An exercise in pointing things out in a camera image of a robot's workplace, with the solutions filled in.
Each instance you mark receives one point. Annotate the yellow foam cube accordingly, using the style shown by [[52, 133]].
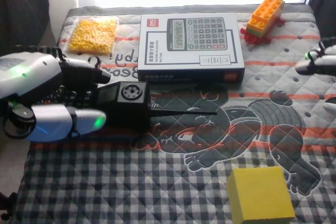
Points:
[[260, 195]]

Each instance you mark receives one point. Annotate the black stand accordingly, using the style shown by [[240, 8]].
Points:
[[6, 208]]

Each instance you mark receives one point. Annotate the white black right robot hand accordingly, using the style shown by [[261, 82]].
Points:
[[320, 65]]

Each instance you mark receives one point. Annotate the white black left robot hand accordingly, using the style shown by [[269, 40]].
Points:
[[31, 74]]

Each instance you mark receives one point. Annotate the orange green red brick toy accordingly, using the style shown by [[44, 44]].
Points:
[[265, 16]]

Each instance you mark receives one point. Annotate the white calculator box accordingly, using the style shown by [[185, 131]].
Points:
[[157, 56]]

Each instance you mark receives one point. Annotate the grey quilt with printed bear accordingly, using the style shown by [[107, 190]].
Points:
[[183, 155]]

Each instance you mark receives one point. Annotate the bag of yellow beads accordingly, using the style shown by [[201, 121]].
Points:
[[90, 36]]

